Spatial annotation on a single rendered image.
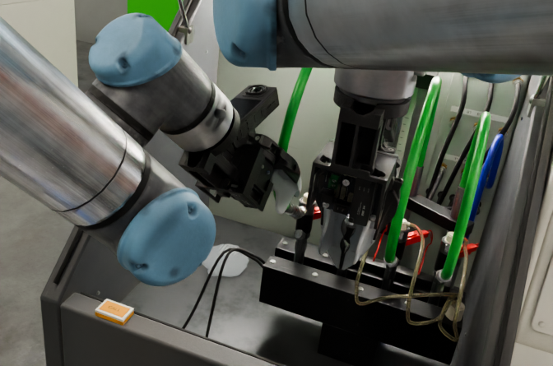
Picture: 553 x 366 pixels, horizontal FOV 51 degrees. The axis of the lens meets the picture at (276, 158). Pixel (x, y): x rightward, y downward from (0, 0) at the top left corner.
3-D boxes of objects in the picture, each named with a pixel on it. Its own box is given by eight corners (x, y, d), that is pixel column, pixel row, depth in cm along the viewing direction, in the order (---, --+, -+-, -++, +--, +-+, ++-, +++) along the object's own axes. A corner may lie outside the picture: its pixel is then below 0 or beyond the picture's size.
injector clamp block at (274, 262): (254, 331, 106) (262, 264, 99) (273, 299, 115) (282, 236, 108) (440, 396, 97) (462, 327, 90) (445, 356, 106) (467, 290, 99)
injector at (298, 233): (279, 308, 104) (293, 208, 95) (288, 291, 108) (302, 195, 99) (294, 312, 103) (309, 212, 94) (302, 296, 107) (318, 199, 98)
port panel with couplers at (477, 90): (423, 191, 116) (461, 40, 102) (425, 184, 119) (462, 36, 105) (490, 208, 112) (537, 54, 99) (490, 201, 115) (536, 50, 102)
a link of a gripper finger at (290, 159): (276, 183, 76) (240, 151, 70) (281, 171, 77) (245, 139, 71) (305, 186, 74) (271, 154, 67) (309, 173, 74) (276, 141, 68)
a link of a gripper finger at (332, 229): (301, 282, 61) (313, 208, 57) (318, 253, 66) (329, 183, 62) (329, 291, 60) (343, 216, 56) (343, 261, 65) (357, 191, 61)
